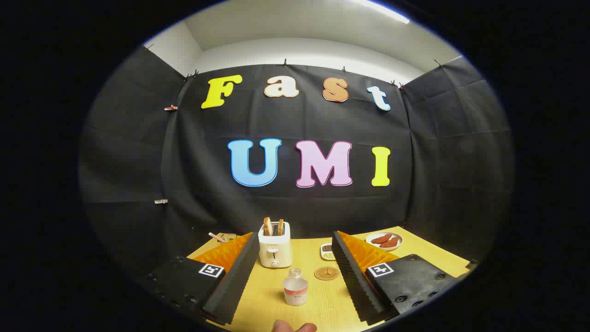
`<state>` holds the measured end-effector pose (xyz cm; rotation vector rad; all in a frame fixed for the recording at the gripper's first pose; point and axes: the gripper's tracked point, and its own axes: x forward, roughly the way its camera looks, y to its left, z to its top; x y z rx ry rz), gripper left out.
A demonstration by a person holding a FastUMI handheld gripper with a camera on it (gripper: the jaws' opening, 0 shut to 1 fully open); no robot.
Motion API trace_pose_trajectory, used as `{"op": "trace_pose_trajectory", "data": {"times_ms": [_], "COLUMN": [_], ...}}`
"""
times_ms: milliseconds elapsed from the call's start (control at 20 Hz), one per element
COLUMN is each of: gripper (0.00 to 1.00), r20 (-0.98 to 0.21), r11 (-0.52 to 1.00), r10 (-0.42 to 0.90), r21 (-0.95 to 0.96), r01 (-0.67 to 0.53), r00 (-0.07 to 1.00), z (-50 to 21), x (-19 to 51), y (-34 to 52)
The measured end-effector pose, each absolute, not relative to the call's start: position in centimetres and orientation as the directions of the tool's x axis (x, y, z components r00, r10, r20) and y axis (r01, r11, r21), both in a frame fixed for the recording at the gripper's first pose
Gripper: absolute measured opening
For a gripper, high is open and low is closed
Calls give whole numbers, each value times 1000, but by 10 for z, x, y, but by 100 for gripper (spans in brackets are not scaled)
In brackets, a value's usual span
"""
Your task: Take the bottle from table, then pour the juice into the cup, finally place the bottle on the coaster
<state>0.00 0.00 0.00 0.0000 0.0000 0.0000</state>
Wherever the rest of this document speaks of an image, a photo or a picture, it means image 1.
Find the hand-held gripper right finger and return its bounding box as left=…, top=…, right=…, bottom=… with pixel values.
left=331, top=231, right=464, bottom=326

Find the wooden table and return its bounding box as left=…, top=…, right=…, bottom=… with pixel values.
left=187, top=226, right=471, bottom=332

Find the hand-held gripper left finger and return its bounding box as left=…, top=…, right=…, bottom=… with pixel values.
left=147, top=232, right=261, bottom=326

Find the clear juice bottle red label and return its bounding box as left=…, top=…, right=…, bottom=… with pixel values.
left=283, top=268, right=308, bottom=307

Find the white toaster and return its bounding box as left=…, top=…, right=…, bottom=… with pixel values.
left=258, top=222, right=292, bottom=269

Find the white oval plate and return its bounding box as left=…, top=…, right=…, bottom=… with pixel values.
left=366, top=231, right=404, bottom=251

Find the round brown coaster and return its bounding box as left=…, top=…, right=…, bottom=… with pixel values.
left=314, top=266, right=341, bottom=281

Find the black backdrop cloth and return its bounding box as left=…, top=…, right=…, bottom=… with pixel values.
left=78, top=46, right=514, bottom=286

